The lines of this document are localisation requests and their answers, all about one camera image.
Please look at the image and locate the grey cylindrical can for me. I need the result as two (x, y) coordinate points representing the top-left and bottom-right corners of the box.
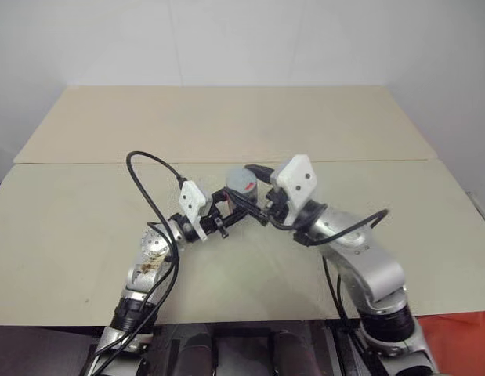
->
(225, 166), (259, 193)

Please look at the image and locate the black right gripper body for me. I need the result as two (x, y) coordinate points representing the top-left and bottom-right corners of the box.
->
(265, 186), (294, 230)

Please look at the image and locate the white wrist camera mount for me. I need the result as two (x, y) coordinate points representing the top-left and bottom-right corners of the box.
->
(273, 154), (318, 227)
(178, 179), (210, 240)

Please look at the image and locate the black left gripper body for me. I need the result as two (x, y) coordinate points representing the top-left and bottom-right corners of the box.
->
(197, 187), (232, 240)

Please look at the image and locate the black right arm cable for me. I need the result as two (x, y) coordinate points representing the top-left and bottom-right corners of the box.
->
(267, 208), (391, 248)

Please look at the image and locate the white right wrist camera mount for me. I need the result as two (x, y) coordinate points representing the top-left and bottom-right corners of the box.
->
(273, 154), (318, 227)

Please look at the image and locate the thin black hanging cable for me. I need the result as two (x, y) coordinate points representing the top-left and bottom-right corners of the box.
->
(321, 256), (347, 320)
(335, 273), (357, 334)

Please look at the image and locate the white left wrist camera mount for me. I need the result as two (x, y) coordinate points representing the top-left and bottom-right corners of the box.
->
(178, 179), (210, 240)

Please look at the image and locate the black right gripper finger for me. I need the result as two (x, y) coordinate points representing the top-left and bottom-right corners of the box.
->
(244, 164), (275, 182)
(230, 194), (269, 227)

